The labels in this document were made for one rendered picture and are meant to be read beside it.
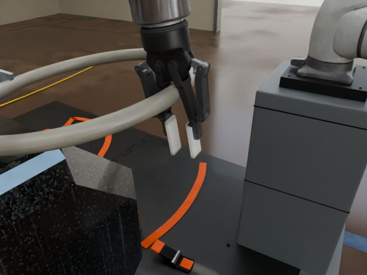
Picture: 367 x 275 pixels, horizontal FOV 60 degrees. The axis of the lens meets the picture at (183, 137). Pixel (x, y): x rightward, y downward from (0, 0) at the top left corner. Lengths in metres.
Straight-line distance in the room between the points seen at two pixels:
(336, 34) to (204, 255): 1.05
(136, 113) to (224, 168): 1.60
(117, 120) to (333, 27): 0.86
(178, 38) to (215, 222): 1.31
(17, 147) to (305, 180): 1.01
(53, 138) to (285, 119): 0.86
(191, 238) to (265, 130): 0.69
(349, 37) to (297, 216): 0.69
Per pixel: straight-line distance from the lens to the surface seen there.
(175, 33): 0.48
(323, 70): 1.21
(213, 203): 1.79
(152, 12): 0.47
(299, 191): 1.30
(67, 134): 0.46
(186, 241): 1.60
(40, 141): 0.48
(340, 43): 1.17
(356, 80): 1.25
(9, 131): 0.93
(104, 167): 0.95
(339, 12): 1.16
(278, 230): 1.46
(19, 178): 0.79
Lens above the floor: 1.23
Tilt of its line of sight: 31 degrees down
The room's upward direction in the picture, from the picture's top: straight up
